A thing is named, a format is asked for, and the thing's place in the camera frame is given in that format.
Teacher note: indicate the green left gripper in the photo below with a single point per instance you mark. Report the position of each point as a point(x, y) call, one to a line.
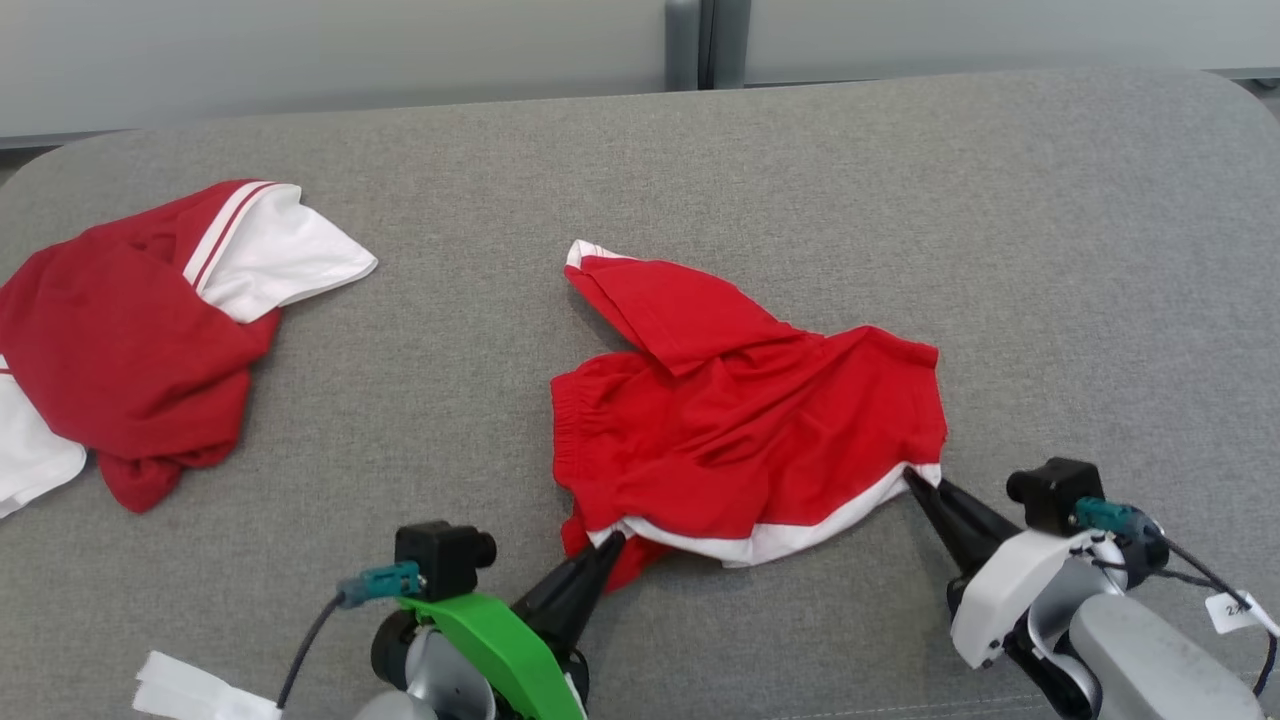
point(500, 650)

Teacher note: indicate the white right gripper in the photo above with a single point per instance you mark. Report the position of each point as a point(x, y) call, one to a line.
point(1005, 600)

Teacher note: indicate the red shorts white hem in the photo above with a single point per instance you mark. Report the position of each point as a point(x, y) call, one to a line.
point(740, 440)

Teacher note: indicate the red and white jersey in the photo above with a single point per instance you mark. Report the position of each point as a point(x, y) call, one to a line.
point(130, 360)

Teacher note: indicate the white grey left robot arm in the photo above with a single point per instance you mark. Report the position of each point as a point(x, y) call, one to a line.
point(440, 680)

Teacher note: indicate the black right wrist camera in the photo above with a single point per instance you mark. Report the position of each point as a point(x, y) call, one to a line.
point(1055, 490)

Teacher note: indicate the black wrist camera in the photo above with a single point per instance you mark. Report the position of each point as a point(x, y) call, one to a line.
point(440, 560)
point(1055, 490)

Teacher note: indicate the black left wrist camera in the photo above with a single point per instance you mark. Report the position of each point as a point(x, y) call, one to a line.
point(440, 560)

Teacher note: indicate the teal right camera connector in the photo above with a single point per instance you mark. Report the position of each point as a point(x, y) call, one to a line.
point(1105, 515)

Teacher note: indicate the teal camera connector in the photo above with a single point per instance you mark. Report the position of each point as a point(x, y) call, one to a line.
point(1105, 515)
point(385, 582)

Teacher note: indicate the teal left camera connector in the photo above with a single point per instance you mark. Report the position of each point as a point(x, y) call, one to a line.
point(385, 582)

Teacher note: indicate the grey partition post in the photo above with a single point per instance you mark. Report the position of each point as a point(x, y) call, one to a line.
point(705, 40)

